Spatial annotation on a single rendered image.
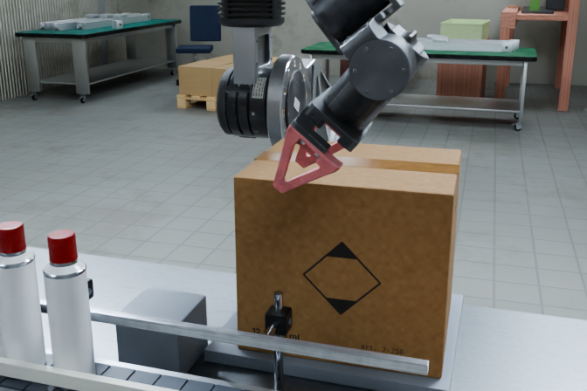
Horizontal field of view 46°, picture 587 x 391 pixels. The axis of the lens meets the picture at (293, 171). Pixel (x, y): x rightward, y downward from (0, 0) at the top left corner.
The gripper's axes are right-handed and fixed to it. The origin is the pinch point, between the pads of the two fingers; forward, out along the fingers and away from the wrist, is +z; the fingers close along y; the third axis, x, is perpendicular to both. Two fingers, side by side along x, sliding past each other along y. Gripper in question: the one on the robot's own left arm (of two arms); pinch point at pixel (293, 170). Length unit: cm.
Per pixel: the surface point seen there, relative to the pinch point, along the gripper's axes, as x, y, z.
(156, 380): 4.6, 2.0, 34.3
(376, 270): 17.4, -12.5, 8.2
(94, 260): -19, -41, 60
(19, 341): -12.1, 5.9, 40.8
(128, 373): 1.2, 1.5, 36.9
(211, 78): -128, -586, 227
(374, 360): 21.6, 2.5, 10.2
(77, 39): -269, -588, 295
